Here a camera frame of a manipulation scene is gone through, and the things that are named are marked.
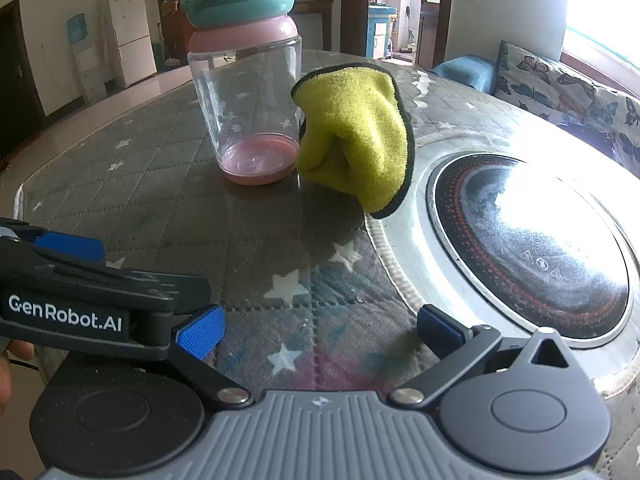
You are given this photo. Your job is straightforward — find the dark wooden side table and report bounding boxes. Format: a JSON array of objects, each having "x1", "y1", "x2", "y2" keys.
[{"x1": 299, "y1": 0, "x2": 335, "y2": 52}]

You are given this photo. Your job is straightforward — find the white refrigerator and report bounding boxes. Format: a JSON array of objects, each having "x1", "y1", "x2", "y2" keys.
[{"x1": 107, "y1": 0, "x2": 157, "y2": 89}]

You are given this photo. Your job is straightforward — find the white water dispenser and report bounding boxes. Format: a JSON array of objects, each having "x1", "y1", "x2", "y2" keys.
[{"x1": 66, "y1": 12, "x2": 107, "y2": 106}]

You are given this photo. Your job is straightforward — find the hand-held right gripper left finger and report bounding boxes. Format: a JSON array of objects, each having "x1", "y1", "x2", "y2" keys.
[{"x1": 167, "y1": 304, "x2": 255, "y2": 408}]

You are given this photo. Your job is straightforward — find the butterfly print sofa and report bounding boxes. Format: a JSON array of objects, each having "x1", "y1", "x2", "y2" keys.
[{"x1": 493, "y1": 39, "x2": 640, "y2": 179}]

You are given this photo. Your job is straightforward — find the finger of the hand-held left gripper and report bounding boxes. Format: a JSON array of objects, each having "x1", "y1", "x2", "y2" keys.
[
  {"x1": 0, "y1": 217, "x2": 107, "y2": 273},
  {"x1": 100, "y1": 271, "x2": 212, "y2": 315}
]

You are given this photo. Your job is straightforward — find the bright window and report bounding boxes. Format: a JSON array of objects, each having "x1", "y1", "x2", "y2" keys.
[{"x1": 559, "y1": 0, "x2": 640, "y2": 87}]

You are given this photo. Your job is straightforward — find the pink teal antler water bottle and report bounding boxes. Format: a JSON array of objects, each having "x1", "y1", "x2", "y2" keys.
[{"x1": 179, "y1": 0, "x2": 304, "y2": 186}]

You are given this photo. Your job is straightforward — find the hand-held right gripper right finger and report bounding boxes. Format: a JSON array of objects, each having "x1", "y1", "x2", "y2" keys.
[{"x1": 390, "y1": 304, "x2": 584, "y2": 409}]

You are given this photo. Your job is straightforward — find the grey quilted star tablecloth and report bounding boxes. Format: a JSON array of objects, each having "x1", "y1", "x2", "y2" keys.
[{"x1": 12, "y1": 49, "x2": 640, "y2": 480}]

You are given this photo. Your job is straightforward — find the yellow microfiber cloth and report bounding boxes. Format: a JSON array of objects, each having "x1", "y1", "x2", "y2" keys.
[{"x1": 290, "y1": 62, "x2": 415, "y2": 220}]

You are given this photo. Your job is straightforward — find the person's left hand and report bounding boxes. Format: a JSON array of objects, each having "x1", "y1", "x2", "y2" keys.
[{"x1": 0, "y1": 338, "x2": 37, "y2": 417}]

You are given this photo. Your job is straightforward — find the dark brown door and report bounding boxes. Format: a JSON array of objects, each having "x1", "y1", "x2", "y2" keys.
[{"x1": 0, "y1": 0, "x2": 47, "y2": 159}]

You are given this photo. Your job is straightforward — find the tall dark wooden cabinet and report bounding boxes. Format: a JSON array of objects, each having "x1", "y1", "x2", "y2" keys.
[{"x1": 153, "y1": 0, "x2": 201, "y2": 67}]

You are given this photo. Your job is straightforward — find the blue white small cabinet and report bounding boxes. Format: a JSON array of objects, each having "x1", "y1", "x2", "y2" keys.
[{"x1": 366, "y1": 3, "x2": 399, "y2": 60}]

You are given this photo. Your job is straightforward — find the blue stool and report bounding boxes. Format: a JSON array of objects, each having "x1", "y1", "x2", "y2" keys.
[{"x1": 432, "y1": 54, "x2": 499, "y2": 95}]

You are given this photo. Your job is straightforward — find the round black induction cooktop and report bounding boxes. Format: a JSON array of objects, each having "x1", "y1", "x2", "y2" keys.
[{"x1": 366, "y1": 152, "x2": 640, "y2": 397}]

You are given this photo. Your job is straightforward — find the brown glass panel door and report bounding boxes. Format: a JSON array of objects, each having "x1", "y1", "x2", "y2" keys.
[{"x1": 414, "y1": 0, "x2": 456, "y2": 72}]

